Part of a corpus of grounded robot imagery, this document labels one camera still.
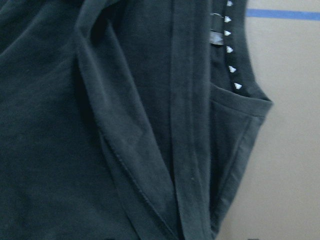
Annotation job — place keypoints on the black graphic t-shirt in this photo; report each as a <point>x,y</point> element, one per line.
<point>123,119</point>

